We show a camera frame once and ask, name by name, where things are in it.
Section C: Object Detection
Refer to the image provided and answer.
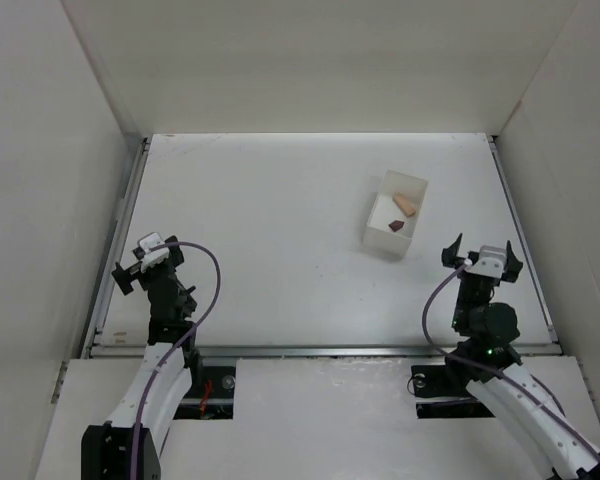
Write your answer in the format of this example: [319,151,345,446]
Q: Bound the light wood block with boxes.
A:
[393,194,417,218]

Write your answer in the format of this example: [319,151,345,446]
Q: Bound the white perforated box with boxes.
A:
[362,170,429,258]

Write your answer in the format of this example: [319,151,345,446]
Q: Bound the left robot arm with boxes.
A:
[80,232,197,479]

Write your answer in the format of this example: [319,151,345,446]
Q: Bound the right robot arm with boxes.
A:
[441,240,600,479]

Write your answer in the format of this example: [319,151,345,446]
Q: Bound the dark red wood block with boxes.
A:
[389,220,404,232]

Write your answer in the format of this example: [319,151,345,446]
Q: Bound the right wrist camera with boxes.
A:
[466,245,507,279]

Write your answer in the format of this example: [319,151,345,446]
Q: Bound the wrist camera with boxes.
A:
[466,245,507,279]
[132,232,170,273]

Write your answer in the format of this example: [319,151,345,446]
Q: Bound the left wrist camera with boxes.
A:
[132,232,170,273]

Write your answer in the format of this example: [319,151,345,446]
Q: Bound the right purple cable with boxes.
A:
[422,263,600,480]

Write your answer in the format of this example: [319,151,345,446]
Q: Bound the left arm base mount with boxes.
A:
[174,365,236,420]

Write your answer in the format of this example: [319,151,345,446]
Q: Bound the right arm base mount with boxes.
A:
[408,365,494,419]

